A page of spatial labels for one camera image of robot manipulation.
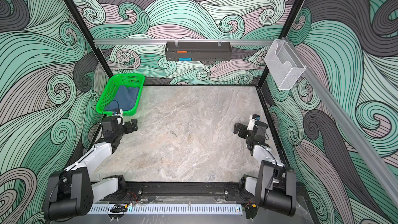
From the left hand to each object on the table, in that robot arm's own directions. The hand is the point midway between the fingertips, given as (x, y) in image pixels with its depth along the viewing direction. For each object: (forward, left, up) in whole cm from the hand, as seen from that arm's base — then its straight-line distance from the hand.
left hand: (128, 120), depth 88 cm
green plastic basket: (+38, +12, -3) cm, 40 cm away
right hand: (-2, -69, -4) cm, 69 cm away
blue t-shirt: (+21, +11, -6) cm, 24 cm away
